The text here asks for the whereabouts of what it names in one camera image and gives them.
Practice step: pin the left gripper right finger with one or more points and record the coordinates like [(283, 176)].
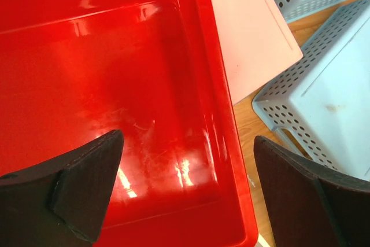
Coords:
[(309, 204)]

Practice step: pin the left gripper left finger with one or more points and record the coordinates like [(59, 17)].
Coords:
[(62, 201)]

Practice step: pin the red tray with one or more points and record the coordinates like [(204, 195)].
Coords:
[(73, 70)]

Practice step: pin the pink perforated basket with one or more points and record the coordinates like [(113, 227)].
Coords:
[(256, 43)]

